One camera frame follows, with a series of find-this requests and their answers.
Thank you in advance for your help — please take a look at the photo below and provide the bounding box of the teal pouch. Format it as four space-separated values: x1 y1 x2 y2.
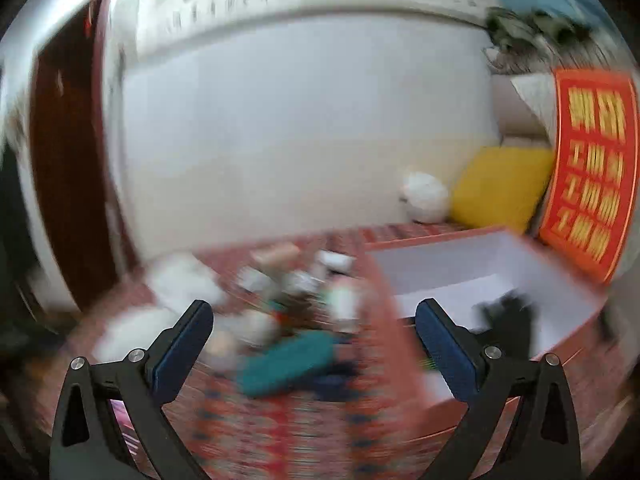
236 330 340 398

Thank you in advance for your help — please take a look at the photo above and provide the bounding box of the large white plush bear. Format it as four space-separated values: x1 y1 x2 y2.
92 252 280 372

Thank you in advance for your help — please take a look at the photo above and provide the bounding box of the pink cardboard box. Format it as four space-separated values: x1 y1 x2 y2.
250 242 300 270

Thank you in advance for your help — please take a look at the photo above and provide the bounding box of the patterned red bedspread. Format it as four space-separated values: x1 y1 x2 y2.
29 221 637 480

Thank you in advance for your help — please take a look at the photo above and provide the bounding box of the pink storage box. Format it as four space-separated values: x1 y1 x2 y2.
363 228 620 455

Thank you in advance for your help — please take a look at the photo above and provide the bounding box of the red sign with yellow characters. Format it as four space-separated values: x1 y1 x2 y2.
539 70 639 284

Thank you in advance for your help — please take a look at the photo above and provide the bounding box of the yellow cushion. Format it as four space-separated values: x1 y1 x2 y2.
449 146 554 234

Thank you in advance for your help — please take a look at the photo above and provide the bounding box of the small white round plush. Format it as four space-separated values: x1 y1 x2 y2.
400 172 450 223

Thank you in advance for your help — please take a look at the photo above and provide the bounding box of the beige pillow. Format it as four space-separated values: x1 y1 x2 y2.
490 74 556 148

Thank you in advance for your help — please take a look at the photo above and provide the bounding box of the dark red door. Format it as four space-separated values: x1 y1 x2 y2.
28 0 129 311

